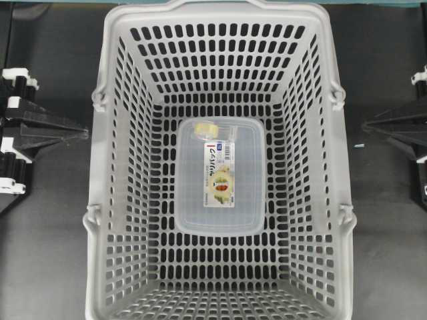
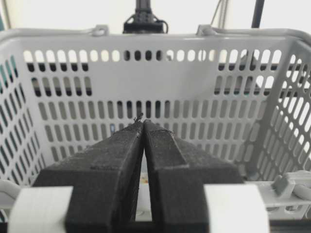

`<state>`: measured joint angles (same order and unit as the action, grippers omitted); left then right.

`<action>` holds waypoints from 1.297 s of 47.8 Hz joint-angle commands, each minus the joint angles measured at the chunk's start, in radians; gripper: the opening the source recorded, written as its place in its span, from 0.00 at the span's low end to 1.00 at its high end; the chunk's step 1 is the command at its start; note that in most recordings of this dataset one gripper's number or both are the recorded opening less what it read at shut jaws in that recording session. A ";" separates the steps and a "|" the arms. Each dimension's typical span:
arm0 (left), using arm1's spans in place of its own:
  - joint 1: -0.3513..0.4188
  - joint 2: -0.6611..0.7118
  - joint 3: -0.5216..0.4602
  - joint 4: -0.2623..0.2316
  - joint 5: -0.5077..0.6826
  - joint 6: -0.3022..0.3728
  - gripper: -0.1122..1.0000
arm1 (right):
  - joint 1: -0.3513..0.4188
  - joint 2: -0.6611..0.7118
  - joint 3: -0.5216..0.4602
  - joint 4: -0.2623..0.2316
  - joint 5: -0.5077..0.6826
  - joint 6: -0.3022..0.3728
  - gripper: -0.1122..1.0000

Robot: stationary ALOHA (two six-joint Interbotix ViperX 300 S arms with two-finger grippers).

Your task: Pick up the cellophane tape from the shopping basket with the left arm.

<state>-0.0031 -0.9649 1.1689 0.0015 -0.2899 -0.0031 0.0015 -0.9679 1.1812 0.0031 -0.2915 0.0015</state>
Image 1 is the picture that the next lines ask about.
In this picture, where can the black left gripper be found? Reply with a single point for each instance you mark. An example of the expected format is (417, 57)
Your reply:
(19, 144)

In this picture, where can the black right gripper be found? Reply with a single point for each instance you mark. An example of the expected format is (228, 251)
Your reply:
(405, 128)

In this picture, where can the cellophane tape roll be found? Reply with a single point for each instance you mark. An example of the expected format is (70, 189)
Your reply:
(210, 131)

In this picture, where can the grey plastic shopping basket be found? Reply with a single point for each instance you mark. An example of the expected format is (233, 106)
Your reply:
(164, 63)

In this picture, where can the clear plastic food container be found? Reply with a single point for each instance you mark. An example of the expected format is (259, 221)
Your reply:
(220, 186)

